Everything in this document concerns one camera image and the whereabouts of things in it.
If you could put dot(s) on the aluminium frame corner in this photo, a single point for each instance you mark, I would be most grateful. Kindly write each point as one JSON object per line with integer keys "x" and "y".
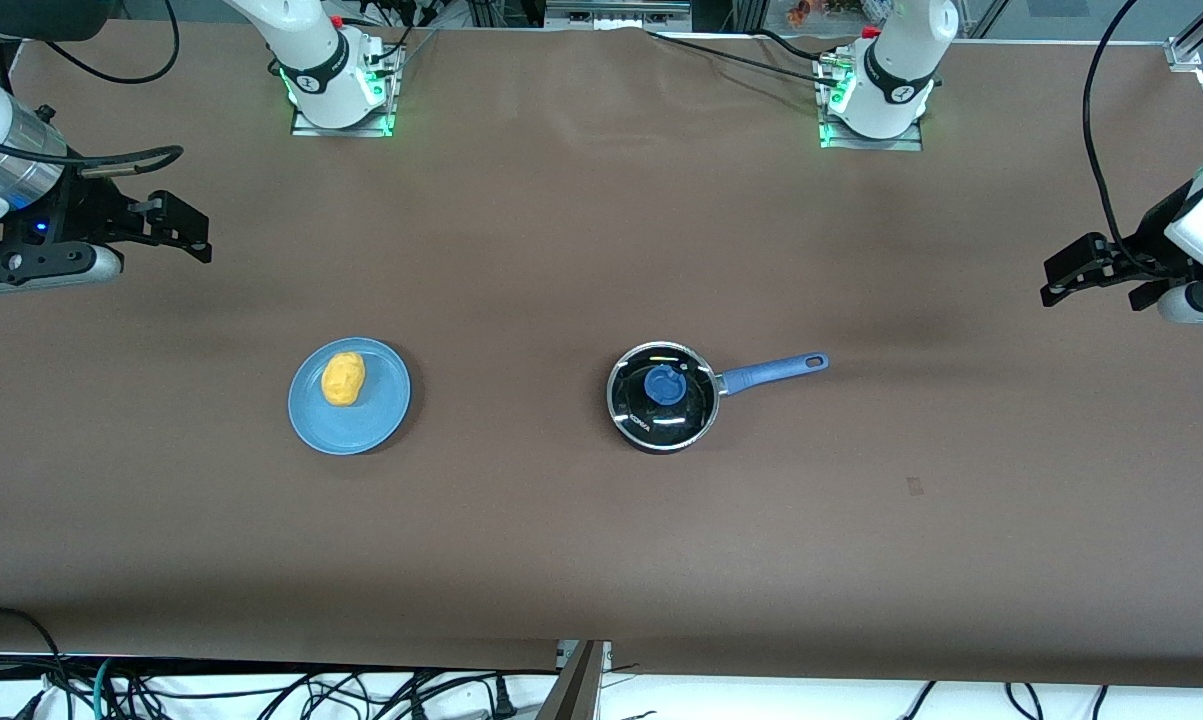
{"x": 1186, "y": 52}

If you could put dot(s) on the yellow potato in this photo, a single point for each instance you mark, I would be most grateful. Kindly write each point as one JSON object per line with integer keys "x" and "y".
{"x": 342, "y": 378}

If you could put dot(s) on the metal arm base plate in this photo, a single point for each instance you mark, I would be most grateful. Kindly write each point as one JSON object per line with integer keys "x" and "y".
{"x": 831, "y": 135}
{"x": 381, "y": 100}

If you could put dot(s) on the glass lid with blue knob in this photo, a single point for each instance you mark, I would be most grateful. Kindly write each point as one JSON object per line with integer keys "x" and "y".
{"x": 666, "y": 390}

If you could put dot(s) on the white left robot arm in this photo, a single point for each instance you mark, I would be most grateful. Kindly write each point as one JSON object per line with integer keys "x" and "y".
{"x": 896, "y": 60}

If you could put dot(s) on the black power plug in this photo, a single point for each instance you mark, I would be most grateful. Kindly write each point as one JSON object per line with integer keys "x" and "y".
{"x": 504, "y": 698}

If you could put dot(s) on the blue round plate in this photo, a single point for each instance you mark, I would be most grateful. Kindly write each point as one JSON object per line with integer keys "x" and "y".
{"x": 361, "y": 425}

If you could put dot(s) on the silver metal rail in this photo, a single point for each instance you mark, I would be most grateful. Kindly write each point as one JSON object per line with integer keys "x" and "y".
{"x": 616, "y": 12}

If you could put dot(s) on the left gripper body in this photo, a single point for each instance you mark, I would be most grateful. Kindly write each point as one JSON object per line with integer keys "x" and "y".
{"x": 1148, "y": 243}

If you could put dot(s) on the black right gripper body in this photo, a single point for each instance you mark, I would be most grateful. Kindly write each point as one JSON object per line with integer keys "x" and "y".
{"x": 73, "y": 211}

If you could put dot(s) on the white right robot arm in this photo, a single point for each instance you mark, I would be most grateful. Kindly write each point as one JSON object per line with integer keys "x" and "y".
{"x": 313, "y": 45}

